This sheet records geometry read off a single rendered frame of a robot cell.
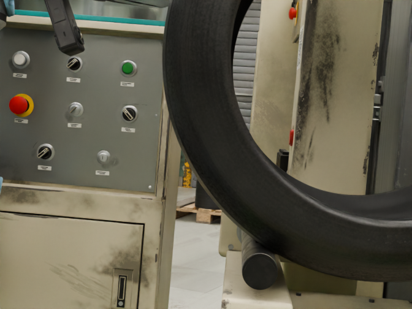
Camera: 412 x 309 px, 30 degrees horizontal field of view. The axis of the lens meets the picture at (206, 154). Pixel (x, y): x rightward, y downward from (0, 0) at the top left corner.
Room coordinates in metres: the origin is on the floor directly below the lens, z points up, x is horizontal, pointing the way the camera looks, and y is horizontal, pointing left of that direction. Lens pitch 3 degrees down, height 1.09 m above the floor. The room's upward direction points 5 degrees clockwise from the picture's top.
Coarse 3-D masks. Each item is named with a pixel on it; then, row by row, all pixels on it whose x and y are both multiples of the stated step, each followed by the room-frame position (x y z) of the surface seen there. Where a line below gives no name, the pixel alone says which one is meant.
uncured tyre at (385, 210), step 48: (192, 0) 0.95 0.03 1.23; (240, 0) 0.95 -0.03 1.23; (192, 48) 0.94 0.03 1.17; (192, 96) 0.94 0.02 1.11; (192, 144) 0.96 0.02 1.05; (240, 144) 0.93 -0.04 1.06; (240, 192) 0.94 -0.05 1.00; (288, 192) 0.93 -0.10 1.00; (288, 240) 0.95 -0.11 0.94; (336, 240) 0.93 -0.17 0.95; (384, 240) 0.93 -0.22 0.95
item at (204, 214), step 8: (200, 192) 7.68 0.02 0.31; (184, 200) 8.21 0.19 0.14; (192, 200) 8.27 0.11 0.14; (200, 200) 7.67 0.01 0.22; (208, 200) 7.64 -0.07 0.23; (184, 208) 7.67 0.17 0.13; (192, 208) 7.65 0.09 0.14; (200, 208) 7.64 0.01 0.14; (208, 208) 7.64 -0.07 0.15; (216, 208) 7.65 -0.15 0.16; (176, 216) 7.77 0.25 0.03; (200, 216) 7.62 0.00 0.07; (208, 216) 7.60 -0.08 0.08; (216, 216) 8.05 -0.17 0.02
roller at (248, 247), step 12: (252, 240) 1.06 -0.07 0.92; (252, 252) 0.97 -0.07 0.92; (264, 252) 0.96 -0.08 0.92; (252, 264) 0.94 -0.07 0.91; (264, 264) 0.94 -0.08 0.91; (276, 264) 0.95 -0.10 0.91; (252, 276) 0.94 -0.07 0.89; (264, 276) 0.94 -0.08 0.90; (276, 276) 0.94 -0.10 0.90; (264, 288) 0.94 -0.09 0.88
